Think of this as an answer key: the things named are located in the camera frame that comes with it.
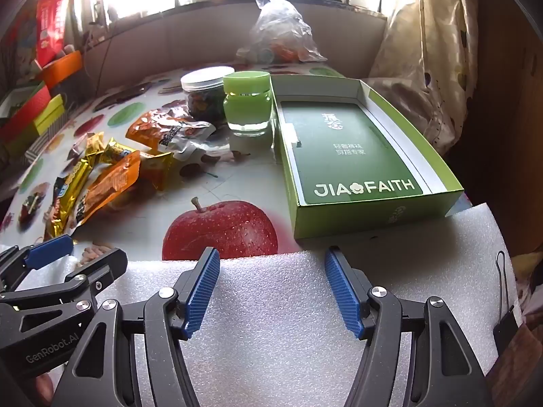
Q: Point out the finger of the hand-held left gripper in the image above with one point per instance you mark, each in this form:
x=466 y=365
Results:
x=49 y=250
x=104 y=265

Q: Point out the clear plastic bag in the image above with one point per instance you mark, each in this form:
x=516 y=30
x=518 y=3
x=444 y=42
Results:
x=275 y=25

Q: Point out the green cardboard box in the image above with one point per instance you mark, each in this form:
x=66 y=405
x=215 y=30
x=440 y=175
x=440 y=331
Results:
x=360 y=148

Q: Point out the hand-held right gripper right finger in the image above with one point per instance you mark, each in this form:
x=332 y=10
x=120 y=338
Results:
x=343 y=292

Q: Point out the green lidded glass jar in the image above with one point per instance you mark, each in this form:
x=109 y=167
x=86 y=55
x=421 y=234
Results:
x=246 y=106

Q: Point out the beige patterned curtain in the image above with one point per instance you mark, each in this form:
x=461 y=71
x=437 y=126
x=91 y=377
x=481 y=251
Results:
x=424 y=51

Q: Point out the orange box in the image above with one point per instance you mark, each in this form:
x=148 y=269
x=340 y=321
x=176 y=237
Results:
x=63 y=70

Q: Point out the white foam sheet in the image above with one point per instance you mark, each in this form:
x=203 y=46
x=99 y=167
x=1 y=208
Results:
x=275 y=347

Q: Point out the dark jar white lid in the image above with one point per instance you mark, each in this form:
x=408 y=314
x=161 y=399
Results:
x=205 y=78

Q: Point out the brown wooden wardrobe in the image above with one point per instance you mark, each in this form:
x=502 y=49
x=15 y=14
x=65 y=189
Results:
x=509 y=135

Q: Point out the black clip tag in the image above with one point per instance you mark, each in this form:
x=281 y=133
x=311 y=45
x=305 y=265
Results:
x=505 y=330

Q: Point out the lime green box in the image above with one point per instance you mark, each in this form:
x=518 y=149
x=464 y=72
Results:
x=51 y=112

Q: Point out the person's left hand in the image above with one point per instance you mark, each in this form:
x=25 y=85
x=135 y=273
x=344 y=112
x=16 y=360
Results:
x=43 y=390

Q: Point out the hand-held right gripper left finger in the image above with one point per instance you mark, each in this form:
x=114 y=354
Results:
x=203 y=292

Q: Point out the red snack bag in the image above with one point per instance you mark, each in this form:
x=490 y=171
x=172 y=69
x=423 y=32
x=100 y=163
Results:
x=53 y=21

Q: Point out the orange and white snack pouch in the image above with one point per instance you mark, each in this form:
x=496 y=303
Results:
x=157 y=129

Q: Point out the red box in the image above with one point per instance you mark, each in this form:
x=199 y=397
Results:
x=25 y=114

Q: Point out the striped box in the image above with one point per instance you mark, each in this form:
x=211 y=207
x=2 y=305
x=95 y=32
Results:
x=40 y=144

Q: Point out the orange snack packet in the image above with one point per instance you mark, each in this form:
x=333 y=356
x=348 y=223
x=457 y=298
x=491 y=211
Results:
x=110 y=182

